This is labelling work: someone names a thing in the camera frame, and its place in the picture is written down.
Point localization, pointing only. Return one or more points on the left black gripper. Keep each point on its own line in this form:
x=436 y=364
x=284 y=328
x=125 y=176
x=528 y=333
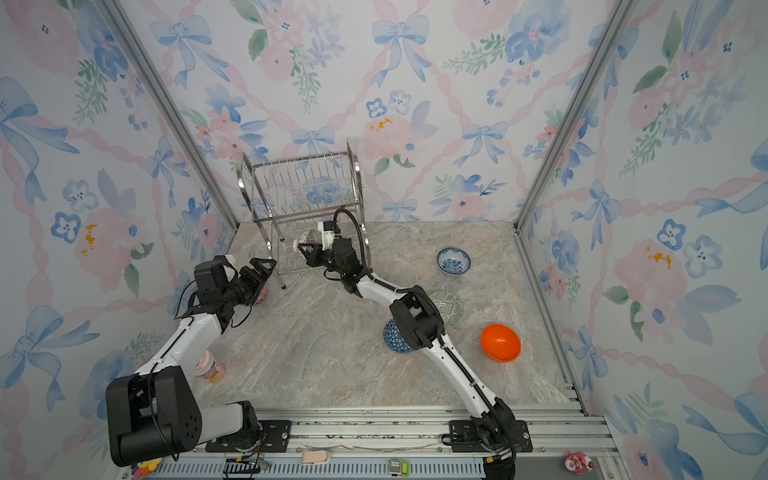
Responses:
x=256 y=281

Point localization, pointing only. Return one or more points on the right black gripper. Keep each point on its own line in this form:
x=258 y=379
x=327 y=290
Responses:
x=313 y=259

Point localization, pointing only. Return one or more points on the white maroon patterned bowl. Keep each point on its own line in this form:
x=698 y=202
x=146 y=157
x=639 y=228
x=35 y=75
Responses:
x=307 y=237

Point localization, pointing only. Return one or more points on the dark blue patterned bowl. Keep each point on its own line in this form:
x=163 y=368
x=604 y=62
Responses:
x=393 y=338

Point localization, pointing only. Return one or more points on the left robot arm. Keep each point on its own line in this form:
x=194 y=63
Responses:
x=153 y=413

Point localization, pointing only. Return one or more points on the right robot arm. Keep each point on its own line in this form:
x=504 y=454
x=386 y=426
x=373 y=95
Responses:
x=422 y=328

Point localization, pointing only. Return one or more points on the orange patterned bowl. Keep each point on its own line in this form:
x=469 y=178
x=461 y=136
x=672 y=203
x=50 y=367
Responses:
x=263 y=294

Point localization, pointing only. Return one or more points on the pink white cup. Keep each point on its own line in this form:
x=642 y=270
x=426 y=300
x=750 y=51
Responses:
x=209 y=369

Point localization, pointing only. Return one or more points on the blue white floral bowl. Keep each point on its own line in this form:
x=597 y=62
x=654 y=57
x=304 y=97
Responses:
x=453 y=261

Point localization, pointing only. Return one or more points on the pale green patterned bowl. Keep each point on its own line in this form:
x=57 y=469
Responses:
x=449 y=306

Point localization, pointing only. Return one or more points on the pink eraser block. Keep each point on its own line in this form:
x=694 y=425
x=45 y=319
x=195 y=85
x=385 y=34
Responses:
x=315 y=457

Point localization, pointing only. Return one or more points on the plain orange bowl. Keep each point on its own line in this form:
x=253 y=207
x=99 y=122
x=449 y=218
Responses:
x=501 y=343

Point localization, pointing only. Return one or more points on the colourful flower toy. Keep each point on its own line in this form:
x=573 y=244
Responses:
x=145 y=468

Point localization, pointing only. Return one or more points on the small green device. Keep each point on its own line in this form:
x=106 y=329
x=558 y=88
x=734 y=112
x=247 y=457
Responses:
x=398 y=468

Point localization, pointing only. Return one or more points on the pink plush toy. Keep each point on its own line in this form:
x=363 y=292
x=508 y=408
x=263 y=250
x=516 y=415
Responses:
x=578 y=463

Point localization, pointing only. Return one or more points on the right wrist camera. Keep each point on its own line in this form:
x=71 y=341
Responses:
x=328 y=233

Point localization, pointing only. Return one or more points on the chrome wire dish rack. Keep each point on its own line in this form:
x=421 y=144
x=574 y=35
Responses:
x=289 y=196

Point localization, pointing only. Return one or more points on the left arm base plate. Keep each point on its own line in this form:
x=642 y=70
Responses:
x=275 y=436

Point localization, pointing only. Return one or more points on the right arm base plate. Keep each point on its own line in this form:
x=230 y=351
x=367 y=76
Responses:
x=463 y=437

